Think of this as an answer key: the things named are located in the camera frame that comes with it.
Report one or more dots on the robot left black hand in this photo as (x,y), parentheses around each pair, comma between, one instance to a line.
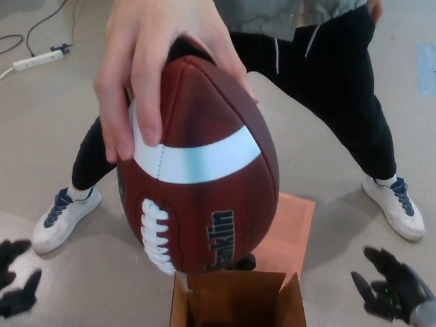
(13,301)

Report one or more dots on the person's right hand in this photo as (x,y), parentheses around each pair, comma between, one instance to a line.
(143,51)

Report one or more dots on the robot right black hand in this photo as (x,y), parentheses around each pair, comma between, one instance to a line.
(402,286)

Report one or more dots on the brown Franklin football white stripe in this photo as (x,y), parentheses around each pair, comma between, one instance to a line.
(204,119)

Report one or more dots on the person's grey jacket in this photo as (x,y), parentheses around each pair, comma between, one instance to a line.
(259,17)

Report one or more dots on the person in black trousers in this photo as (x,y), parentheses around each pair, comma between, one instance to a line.
(340,102)

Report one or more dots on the white sneaker navy laces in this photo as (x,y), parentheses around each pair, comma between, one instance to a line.
(398,211)
(68,221)

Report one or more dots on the black power adapter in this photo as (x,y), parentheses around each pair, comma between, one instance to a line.
(60,48)

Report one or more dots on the white power strip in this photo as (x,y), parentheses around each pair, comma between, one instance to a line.
(37,60)

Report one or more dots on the open brown cardboard box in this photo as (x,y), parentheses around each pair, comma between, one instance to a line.
(289,306)

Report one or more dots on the black hand air pump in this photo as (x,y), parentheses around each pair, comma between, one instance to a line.
(247,264)

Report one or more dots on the blue floor tape patch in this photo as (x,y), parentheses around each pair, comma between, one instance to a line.
(427,68)

